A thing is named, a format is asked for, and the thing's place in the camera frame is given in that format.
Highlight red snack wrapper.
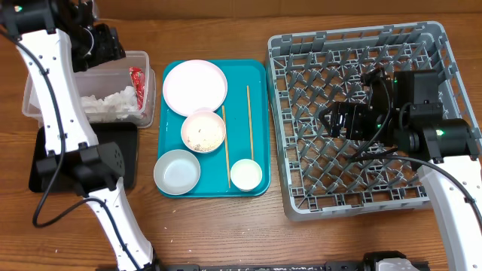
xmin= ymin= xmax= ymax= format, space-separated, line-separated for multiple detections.
xmin=129 ymin=66 xmax=145 ymax=109

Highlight white napkin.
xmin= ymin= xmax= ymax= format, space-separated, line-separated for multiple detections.
xmin=81 ymin=86 xmax=139 ymax=123

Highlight small white cup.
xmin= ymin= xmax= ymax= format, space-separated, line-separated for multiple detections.
xmin=230 ymin=159 xmax=262 ymax=192

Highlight white bowl with rice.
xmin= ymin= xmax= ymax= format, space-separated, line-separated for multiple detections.
xmin=181 ymin=111 xmax=226 ymax=154

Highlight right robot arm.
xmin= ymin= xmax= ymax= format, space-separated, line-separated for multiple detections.
xmin=318 ymin=68 xmax=481 ymax=270

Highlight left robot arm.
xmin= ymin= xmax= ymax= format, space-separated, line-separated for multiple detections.
xmin=1 ymin=0 xmax=161 ymax=270

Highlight grey dishwasher rack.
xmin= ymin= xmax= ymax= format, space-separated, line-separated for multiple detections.
xmin=266 ymin=21 xmax=481 ymax=221

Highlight clear plastic bin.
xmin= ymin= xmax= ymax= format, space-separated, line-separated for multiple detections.
xmin=21 ymin=50 xmax=157 ymax=129

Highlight black plastic tray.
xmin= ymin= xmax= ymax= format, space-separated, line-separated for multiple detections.
xmin=29 ymin=122 xmax=139 ymax=193

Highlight large white plate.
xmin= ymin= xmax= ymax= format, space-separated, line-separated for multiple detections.
xmin=163 ymin=59 xmax=228 ymax=117

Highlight right wooden chopstick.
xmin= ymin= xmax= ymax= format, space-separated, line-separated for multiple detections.
xmin=246 ymin=85 xmax=255 ymax=160

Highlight wooden chopstick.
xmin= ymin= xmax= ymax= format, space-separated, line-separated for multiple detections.
xmin=221 ymin=105 xmax=231 ymax=188
xmin=246 ymin=85 xmax=255 ymax=160

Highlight teal serving tray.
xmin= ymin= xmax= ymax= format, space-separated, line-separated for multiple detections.
xmin=180 ymin=59 xmax=271 ymax=198

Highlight left wooden chopstick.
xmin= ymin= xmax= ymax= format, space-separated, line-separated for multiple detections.
xmin=221 ymin=105 xmax=231 ymax=188

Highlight pale green shallow bowl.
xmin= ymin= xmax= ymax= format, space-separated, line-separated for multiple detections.
xmin=154 ymin=149 xmax=201 ymax=196

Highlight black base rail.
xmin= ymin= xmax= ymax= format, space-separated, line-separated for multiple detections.
xmin=96 ymin=251 xmax=430 ymax=271

